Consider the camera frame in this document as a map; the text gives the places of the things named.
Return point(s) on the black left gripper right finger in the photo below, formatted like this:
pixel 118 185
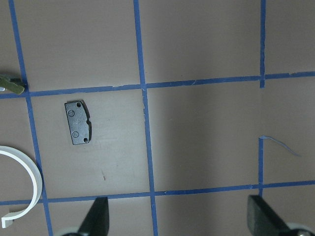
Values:
pixel 262 220

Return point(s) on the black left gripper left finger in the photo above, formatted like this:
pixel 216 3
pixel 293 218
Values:
pixel 96 222

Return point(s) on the black brake pad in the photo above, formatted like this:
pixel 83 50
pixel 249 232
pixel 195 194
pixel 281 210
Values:
pixel 79 123

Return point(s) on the green brake shoe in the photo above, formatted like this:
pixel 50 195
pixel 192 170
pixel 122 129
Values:
pixel 11 83

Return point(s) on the white curved plastic bracket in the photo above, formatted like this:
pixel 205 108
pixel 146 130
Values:
pixel 19 176

